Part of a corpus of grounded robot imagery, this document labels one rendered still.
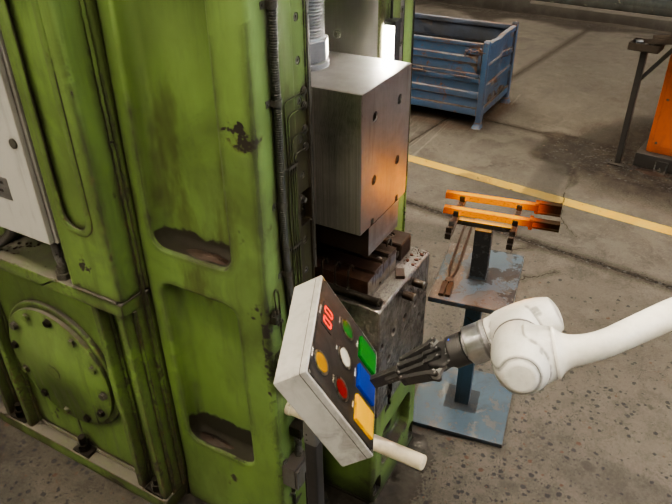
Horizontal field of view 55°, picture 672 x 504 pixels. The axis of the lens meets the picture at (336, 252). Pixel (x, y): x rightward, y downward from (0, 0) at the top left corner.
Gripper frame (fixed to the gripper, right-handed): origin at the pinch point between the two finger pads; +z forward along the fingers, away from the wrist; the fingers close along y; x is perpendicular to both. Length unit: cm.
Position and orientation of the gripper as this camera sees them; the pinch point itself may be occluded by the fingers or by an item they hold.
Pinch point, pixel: (385, 377)
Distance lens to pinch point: 154.7
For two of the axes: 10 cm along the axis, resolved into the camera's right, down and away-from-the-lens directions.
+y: 0.8, -5.4, 8.4
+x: -5.1, -7.4, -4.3
